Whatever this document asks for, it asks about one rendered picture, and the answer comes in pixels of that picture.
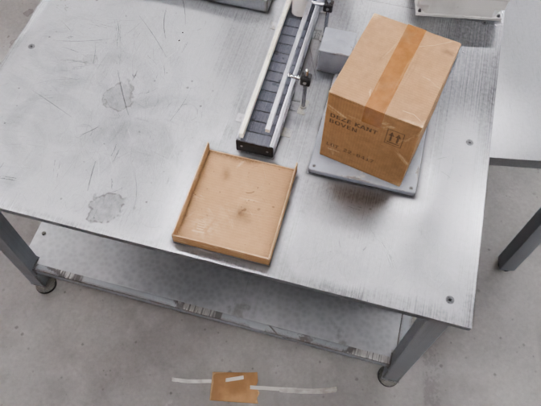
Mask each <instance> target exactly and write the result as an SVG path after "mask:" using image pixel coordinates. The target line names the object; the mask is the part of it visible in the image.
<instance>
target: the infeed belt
mask: <svg viewBox="0 0 541 406"><path fill-rule="evenodd" d="M314 8H315V5H311V8H310V11H309V14H308V18H307V21H306V23H305V26H304V30H303V33H302V35H301V38H300V41H299V45H298V47H297V50H296V53H295V57H294V60H293V62H292V65H291V69H290V72H289V73H290V74H293V72H294V70H295V66H296V63H297V60H298V58H299V53H300V50H301V48H302V45H303V42H304V38H305V35H306V33H307V30H308V26H309V23H310V20H311V17H312V13H313V11H314ZM291 11H292V1H291V5H290V7H289V10H288V12H287V17H286V18H285V21H284V24H283V28H282V30H281V32H280V35H279V39H278V42H277V44H276V46H275V50H274V53H273V56H272V57H271V60H270V64H269V67H268V69H267V71H266V75H265V78H264V81H263V83H262V87H261V89H260V92H259V95H258V98H257V101H256V103H255V106H254V109H253V112H252V114H251V117H250V120H249V123H248V126H247V128H246V132H245V134H244V137H243V138H241V139H240V141H241V142H244V143H251V144H254V145H258V146H262V147H269V146H270V144H271V140H272V137H273V134H274V132H275V128H276V125H277V122H278V120H279V115H280V112H281V109H282V107H283V103H284V100H285V97H286V95H287V91H288V88H289V84H290V82H291V78H287V81H286V84H285V87H284V90H283V94H282V97H281V99H280V102H279V106H278V109H277V111H276V114H275V118H274V121H273V123H272V126H271V129H270V133H268V132H265V129H266V125H267V122H268V119H269V117H270V114H271V110H272V107H273V105H274V102H275V98H276V95H277V92H278V90H279V86H280V83H281V80H282V78H283V74H284V71H285V68H286V66H287V62H288V59H289V56H290V54H291V50H292V47H293V44H294V42H295V37H296V35H297V32H298V30H299V25H300V23H301V20H302V18H296V17H295V16H294V15H293V14H292V13H291Z"/></svg>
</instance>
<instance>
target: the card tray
mask: <svg viewBox="0 0 541 406"><path fill-rule="evenodd" d="M297 165H298V163H297V162H296V164H295V169H294V168H287V167H284V166H280V165H276V164H270V163H267V162H262V161H259V160H256V159H249V158H246V157H241V156H238V155H231V154H228V153H224V152H220V151H214V150H211V149H209V142H207V144H206V147H205V149H204V152H203V155H202V157H201V159H200V162H199V165H198V167H197V170H196V173H195V176H194V177H193V180H192V183H191V186H190V188H189V190H188V194H187V196H186V198H185V201H184V204H183V206H182V209H181V210H180V215H179V217H178V219H177V221H176V224H175V227H174V230H173V231H172V234H171V236H172V239H173V242H179V243H183V244H186V245H189V246H193V247H199V248H202V249H205V250H209V251H214V252H217V253H221V254H224V255H230V256H233V257H237V258H240V259H246V260H249V261H253V262H256V263H262V264H266V265H270V262H271V257H272V255H273V251H274V248H275V244H276V241H277V237H278V235H279V230H280V226H281V224H282V221H283V216H284V213H285V210H286V207H287V202H288V199H289V196H290V193H291V188H292V185H293V182H294V179H295V174H296V172H297Z"/></svg>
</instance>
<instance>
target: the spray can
mask: <svg viewBox="0 0 541 406"><path fill-rule="evenodd" d="M307 3H308V0H292V11H291V13H292V14H293V15H294V16H295V17H296V18H303V15H304V11H305V8H306V5H307Z"/></svg>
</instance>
